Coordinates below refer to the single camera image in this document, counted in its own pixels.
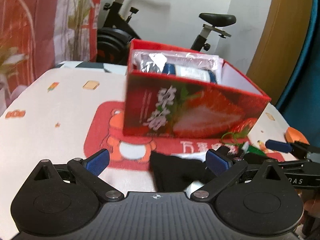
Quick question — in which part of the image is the teal blue fabric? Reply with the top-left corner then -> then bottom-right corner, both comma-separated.
276,0 -> 319,147

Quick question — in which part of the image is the person's hand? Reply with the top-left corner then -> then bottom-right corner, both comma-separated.
304,199 -> 320,218

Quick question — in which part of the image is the blue packaged cloth with label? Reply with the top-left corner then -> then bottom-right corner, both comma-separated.
162,63 -> 216,83

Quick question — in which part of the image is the white patterned tablecloth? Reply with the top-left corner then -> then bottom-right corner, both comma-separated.
1,62 -> 289,239

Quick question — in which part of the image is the wooden door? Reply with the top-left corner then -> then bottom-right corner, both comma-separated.
247,0 -> 313,104

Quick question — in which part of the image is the orange plastic dish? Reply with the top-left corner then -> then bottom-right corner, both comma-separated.
285,127 -> 309,144

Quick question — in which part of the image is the black exercise bike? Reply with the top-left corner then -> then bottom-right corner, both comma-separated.
96,0 -> 237,66

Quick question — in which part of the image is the red strawberry cardboard box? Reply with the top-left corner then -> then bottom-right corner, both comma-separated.
123,39 -> 271,138

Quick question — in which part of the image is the red bear cartoon mat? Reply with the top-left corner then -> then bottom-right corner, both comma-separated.
83,101 -> 286,172

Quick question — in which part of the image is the clear bag of dark socks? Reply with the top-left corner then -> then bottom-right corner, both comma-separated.
132,49 -> 223,84

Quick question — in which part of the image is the green plush toy with string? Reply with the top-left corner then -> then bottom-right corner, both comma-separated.
220,132 -> 266,157

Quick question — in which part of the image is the red floral curtain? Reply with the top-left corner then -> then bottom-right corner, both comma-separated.
1,0 -> 101,111

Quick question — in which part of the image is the black sock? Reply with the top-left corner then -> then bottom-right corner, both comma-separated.
149,151 -> 216,192

